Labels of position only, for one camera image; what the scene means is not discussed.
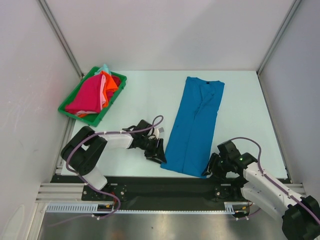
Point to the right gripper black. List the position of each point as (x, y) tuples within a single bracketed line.
[(215, 163)]

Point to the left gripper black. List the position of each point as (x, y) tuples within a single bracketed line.
[(156, 154)]

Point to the blue t shirt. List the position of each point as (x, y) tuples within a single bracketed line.
[(189, 146)]

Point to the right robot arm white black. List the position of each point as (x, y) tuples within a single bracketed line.
[(299, 216)]

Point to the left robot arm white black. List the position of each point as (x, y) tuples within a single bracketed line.
[(84, 150)]

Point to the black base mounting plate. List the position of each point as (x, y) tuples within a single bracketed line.
[(183, 203)]

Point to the green plastic tray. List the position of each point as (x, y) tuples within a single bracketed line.
[(84, 102)]

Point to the light pink t shirt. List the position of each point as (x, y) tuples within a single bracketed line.
[(103, 98)]

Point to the magenta t shirt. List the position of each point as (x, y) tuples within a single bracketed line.
[(87, 96)]

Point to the light teal t shirt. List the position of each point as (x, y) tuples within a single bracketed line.
[(104, 68)]

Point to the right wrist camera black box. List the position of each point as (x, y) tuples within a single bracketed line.
[(228, 150)]

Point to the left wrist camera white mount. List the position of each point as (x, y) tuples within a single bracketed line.
[(159, 132)]

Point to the white slotted cable duct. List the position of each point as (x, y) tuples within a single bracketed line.
[(101, 209)]

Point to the aluminium frame rail front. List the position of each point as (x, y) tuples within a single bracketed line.
[(67, 192)]

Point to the right rear aluminium post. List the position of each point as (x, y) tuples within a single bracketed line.
[(293, 9)]

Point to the aluminium post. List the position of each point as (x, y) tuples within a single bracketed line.
[(53, 23), (293, 9)]

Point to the left rear aluminium post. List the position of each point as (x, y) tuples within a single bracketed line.
[(53, 23)]

